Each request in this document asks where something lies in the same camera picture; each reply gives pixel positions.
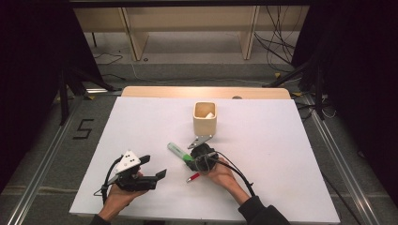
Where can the black tripod stand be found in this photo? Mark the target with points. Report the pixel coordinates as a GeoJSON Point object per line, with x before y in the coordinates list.
{"type": "Point", "coordinates": [64, 100]}
{"type": "Point", "coordinates": [318, 90]}

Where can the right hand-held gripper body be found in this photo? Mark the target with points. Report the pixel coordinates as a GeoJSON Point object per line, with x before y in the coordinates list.
{"type": "Point", "coordinates": [203, 156]}

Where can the thin black metal leg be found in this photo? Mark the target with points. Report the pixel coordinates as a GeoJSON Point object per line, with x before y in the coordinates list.
{"type": "Point", "coordinates": [94, 40]}

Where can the person's left hand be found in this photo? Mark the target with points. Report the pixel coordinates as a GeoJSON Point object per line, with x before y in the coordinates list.
{"type": "Point", "coordinates": [117, 200]}

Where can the aluminium floor rail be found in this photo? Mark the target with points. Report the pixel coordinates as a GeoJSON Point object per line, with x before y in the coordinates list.
{"type": "Point", "coordinates": [40, 175]}
{"type": "Point", "coordinates": [341, 162]}

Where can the person's right hand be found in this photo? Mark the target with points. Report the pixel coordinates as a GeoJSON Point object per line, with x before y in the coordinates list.
{"type": "Point", "coordinates": [223, 175]}

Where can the cream square pen holder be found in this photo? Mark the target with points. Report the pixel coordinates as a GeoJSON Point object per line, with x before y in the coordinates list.
{"type": "Point", "coordinates": [205, 126]}

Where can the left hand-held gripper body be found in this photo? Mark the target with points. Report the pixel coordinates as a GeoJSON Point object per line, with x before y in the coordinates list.
{"type": "Point", "coordinates": [128, 162]}

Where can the wooden table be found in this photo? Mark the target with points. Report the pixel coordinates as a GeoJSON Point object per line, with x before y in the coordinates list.
{"type": "Point", "coordinates": [187, 92]}

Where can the beige wooden shelf unit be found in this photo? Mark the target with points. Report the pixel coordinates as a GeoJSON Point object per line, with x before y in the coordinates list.
{"type": "Point", "coordinates": [194, 18]}

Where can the yellow tape piece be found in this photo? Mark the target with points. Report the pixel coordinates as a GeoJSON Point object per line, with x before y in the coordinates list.
{"type": "Point", "coordinates": [89, 97]}
{"type": "Point", "coordinates": [277, 75]}
{"type": "Point", "coordinates": [297, 94]}

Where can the red pen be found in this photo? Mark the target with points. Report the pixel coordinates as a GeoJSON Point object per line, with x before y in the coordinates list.
{"type": "Point", "coordinates": [193, 177]}

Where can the dark curtain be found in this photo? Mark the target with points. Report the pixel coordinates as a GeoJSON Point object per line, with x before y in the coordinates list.
{"type": "Point", "coordinates": [31, 78]}
{"type": "Point", "coordinates": [359, 78]}

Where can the round table grommet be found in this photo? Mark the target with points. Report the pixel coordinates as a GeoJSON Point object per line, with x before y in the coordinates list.
{"type": "Point", "coordinates": [237, 97]}

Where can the green highlighter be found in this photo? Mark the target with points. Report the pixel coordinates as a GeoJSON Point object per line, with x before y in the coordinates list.
{"type": "Point", "coordinates": [176, 151]}

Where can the white eraser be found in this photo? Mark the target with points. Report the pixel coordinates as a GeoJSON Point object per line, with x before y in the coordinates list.
{"type": "Point", "coordinates": [210, 115]}

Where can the short aluminium rail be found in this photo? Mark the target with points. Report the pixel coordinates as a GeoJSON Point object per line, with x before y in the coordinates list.
{"type": "Point", "coordinates": [100, 91]}

